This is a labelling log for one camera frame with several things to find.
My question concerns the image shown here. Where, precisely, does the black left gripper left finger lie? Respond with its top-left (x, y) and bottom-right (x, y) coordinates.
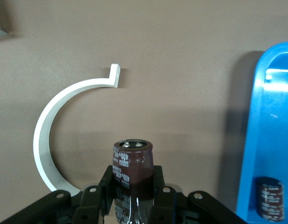
top-left (0, 165), bottom-right (116, 224)

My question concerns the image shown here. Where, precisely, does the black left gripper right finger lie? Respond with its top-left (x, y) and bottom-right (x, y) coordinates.
top-left (148, 165), bottom-right (248, 224)

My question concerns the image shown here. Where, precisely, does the brown cylindrical capacitor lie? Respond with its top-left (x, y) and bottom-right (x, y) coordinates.
top-left (257, 176), bottom-right (285, 222)
top-left (112, 139), bottom-right (155, 224)

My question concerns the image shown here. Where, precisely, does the blue plastic tray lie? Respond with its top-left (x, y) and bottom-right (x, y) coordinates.
top-left (236, 42), bottom-right (288, 224)

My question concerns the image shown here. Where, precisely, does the white curved plastic bracket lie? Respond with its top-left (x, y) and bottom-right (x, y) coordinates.
top-left (33, 63), bottom-right (121, 196)

